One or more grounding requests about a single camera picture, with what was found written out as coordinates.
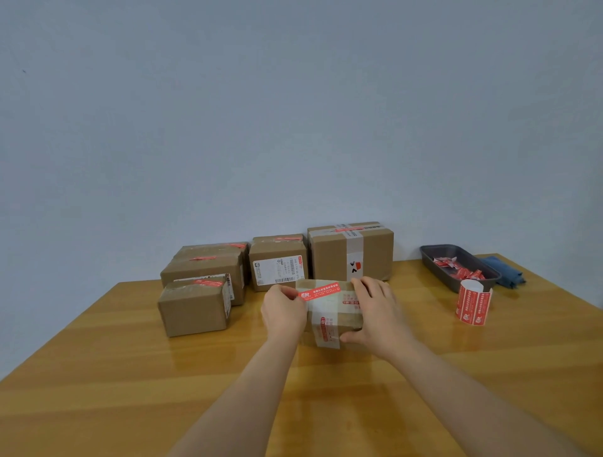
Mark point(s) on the person's left hand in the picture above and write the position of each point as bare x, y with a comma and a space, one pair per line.
282, 318

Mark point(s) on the person's right hand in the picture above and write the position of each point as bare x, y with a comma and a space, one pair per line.
381, 320

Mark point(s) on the person's left fingers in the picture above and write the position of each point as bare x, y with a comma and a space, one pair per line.
289, 292

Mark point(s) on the person's right thumb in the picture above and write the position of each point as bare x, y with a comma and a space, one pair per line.
352, 336

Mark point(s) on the taped small cardboard box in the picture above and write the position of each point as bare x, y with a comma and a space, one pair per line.
337, 320

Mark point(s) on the red sticker label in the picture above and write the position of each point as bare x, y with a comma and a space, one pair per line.
322, 290

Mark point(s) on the person's right forearm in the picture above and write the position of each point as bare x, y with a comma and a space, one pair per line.
471, 405

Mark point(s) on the person's left forearm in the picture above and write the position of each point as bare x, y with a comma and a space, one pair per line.
245, 400

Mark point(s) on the cardboard box white shipping label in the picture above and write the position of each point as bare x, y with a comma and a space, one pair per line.
278, 268

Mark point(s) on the large cardboard box white tape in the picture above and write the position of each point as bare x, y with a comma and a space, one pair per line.
372, 254

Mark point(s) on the cardboard box with side label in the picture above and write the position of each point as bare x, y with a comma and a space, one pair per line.
207, 269

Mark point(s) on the flat cardboard box red sticker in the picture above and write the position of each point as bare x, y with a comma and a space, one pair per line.
212, 249

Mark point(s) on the small plain cardboard box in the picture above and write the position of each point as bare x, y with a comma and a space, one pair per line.
193, 310

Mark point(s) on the dark grey metal tray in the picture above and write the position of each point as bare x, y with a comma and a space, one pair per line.
438, 256

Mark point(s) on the roll of red stickers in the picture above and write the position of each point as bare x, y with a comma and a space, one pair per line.
473, 308

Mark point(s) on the pile of red sticker scraps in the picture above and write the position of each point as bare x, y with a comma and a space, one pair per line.
459, 269

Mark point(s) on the blue folded cloth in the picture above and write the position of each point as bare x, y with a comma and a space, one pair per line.
508, 273

